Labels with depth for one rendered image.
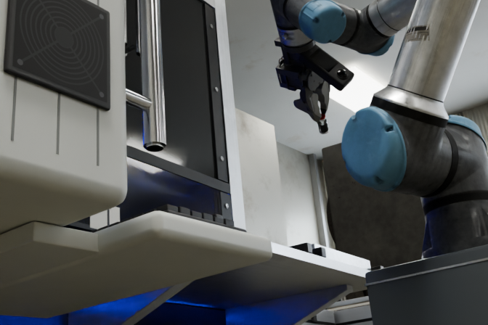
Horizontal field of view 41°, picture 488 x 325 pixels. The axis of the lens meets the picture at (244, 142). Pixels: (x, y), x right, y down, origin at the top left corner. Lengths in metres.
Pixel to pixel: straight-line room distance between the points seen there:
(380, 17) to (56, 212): 0.78
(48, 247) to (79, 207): 0.07
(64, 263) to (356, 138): 0.46
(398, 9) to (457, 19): 0.27
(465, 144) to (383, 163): 0.18
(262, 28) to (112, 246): 6.31
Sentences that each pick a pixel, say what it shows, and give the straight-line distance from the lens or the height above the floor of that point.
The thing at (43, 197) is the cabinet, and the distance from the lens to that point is 0.61.
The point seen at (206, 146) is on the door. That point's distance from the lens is 1.79.
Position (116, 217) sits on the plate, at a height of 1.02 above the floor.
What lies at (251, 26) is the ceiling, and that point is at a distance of 6.90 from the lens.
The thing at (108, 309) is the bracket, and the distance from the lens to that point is 1.22.
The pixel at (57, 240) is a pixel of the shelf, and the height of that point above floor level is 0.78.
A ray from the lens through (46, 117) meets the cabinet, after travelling 0.60.
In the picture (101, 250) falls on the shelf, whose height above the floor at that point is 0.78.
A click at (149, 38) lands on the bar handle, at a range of 0.76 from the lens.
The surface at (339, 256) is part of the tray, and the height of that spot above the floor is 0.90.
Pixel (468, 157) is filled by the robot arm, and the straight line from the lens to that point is 1.05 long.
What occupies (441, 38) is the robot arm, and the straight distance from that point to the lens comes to 0.96.
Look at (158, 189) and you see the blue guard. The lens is 1.56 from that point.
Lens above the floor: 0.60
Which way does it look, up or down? 23 degrees up
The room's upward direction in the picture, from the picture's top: 5 degrees counter-clockwise
